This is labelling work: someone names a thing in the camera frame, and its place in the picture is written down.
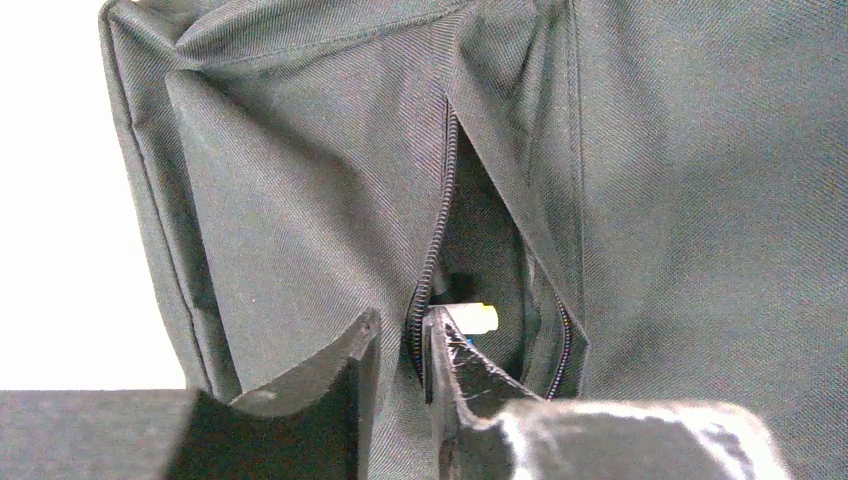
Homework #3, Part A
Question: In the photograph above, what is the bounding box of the black student backpack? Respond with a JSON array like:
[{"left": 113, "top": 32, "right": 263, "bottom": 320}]
[{"left": 98, "top": 1, "right": 847, "bottom": 479}]

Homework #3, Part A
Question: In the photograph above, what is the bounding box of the yellow white marker pen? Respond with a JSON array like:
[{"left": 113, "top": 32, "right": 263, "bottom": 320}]
[{"left": 444, "top": 303, "right": 499, "bottom": 336}]

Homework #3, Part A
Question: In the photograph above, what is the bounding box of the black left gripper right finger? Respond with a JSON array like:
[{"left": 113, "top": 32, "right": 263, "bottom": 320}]
[{"left": 423, "top": 306, "right": 790, "bottom": 479}]

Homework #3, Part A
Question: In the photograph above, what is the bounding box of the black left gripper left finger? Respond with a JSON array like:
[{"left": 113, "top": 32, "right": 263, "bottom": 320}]
[{"left": 0, "top": 307, "right": 384, "bottom": 480}]

